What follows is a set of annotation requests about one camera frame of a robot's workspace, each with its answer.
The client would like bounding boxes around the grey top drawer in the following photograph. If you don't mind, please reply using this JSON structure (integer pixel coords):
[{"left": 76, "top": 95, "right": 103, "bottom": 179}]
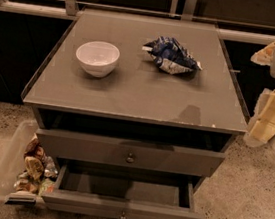
[{"left": 36, "top": 129, "right": 225, "bottom": 177}]

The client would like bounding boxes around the crumpled blue chip bag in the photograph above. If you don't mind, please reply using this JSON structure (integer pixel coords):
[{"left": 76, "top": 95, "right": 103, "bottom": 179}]
[{"left": 142, "top": 36, "right": 202, "bottom": 75}]

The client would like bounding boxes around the silver snack bag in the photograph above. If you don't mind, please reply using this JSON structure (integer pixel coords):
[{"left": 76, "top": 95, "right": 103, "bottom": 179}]
[{"left": 44, "top": 156, "right": 59, "bottom": 179}]

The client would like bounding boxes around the grey drawer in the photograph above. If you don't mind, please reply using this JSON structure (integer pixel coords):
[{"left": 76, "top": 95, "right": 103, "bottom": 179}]
[
  {"left": 36, "top": 129, "right": 225, "bottom": 177},
  {"left": 41, "top": 166, "right": 205, "bottom": 219}
]

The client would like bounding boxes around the metal railing frame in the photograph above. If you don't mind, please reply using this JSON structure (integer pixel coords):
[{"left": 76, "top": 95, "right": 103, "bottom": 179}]
[{"left": 0, "top": 0, "right": 275, "bottom": 47}]

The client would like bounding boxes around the white bowl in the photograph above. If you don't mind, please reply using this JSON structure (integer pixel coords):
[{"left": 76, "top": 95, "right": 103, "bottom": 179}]
[{"left": 75, "top": 41, "right": 120, "bottom": 78}]

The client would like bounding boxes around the brown snack bag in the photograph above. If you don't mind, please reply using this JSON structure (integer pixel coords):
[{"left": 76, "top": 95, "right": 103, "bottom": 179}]
[{"left": 23, "top": 137, "right": 46, "bottom": 181}]

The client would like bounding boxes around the grey drawer cabinet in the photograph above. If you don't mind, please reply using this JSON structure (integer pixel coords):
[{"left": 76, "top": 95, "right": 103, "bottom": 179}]
[{"left": 23, "top": 10, "right": 246, "bottom": 187}]

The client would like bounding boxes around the clear plastic bin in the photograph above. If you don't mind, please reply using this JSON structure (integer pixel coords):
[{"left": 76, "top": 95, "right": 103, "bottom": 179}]
[{"left": 0, "top": 120, "right": 44, "bottom": 206}]

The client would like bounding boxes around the green orange snack bag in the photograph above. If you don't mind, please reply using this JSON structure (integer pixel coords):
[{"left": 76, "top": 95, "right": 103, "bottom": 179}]
[{"left": 39, "top": 178, "right": 55, "bottom": 196}]

